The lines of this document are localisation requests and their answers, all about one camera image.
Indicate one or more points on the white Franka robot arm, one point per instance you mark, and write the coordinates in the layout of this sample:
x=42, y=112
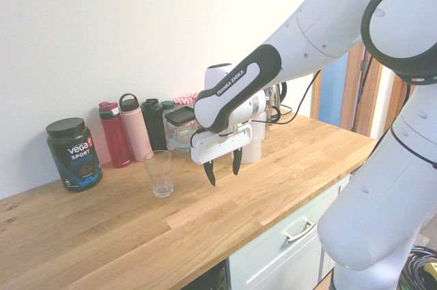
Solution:
x=341, y=13

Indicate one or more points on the pink water bottle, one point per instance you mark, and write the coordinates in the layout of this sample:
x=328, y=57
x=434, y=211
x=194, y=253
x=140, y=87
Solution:
x=136, y=129

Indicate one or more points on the clear glass tumbler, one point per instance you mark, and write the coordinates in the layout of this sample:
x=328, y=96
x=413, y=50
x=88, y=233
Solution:
x=158, y=174

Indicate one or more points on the jar with red checkered lid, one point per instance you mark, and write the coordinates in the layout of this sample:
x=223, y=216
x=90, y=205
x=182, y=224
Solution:
x=186, y=99

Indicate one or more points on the steel electric kettle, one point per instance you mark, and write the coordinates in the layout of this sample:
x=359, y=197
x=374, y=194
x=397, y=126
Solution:
x=283, y=92

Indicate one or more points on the dark appliance under counter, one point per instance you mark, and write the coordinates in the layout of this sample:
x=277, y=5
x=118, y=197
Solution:
x=216, y=276

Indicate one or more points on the glass container with black lid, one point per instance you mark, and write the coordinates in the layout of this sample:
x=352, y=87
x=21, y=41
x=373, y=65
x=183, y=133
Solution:
x=179, y=133

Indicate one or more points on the wooden door frame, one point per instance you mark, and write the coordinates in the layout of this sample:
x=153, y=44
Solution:
x=355, y=92

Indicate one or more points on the black shaker bottle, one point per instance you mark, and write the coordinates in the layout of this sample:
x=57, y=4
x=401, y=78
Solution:
x=153, y=126

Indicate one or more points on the glass french press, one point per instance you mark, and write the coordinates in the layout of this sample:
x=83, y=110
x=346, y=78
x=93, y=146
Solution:
x=273, y=112

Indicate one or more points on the red water bottle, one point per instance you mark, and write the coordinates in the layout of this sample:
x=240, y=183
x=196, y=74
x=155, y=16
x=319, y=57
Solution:
x=116, y=136

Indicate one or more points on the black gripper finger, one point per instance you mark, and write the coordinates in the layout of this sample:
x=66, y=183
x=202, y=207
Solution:
x=236, y=162
x=210, y=173

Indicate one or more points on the jar with green lid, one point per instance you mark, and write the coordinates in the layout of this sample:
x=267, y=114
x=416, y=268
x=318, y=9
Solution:
x=167, y=105

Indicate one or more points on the black Vega protein tub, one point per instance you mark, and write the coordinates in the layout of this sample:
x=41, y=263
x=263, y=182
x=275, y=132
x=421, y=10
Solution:
x=74, y=157

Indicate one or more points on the white pitcher with blue lid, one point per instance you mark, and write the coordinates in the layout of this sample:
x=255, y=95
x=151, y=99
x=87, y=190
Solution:
x=254, y=150

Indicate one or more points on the white kitchen cabinet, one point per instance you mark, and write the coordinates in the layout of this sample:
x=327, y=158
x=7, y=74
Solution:
x=280, y=262

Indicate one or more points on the yellow power box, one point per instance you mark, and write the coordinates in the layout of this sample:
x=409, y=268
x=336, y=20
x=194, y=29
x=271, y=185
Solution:
x=431, y=274

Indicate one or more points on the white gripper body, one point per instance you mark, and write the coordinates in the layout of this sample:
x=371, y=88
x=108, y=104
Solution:
x=218, y=143

